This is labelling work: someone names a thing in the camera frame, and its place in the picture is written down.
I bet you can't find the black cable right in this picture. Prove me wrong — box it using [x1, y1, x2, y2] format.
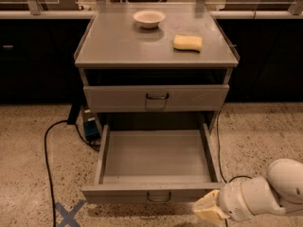
[215, 110, 254, 227]

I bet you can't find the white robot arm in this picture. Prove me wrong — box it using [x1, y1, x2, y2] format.
[192, 159, 303, 222]

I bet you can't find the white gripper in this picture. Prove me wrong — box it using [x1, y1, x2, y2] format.
[192, 177, 286, 223]

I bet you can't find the grey metal drawer cabinet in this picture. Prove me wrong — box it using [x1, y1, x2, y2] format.
[75, 3, 238, 131]

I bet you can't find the black cable left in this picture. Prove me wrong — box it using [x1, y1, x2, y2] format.
[44, 119, 101, 227]

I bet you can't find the grey drawer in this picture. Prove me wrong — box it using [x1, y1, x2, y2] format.
[82, 124, 223, 204]
[83, 84, 229, 113]

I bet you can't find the white ceramic bowl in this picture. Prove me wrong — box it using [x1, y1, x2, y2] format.
[134, 9, 166, 29]

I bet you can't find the blue power box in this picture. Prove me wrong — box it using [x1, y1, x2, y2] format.
[81, 107, 100, 141]

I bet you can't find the black cable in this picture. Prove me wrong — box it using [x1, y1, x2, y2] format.
[215, 110, 254, 227]
[44, 119, 101, 227]

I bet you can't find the yellow sponge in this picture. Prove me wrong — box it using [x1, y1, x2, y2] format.
[173, 35, 203, 52]

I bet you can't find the grey top drawer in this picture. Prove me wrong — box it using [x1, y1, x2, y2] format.
[83, 84, 229, 113]

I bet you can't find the blue tape cross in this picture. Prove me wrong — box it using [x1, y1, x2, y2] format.
[55, 200, 86, 227]

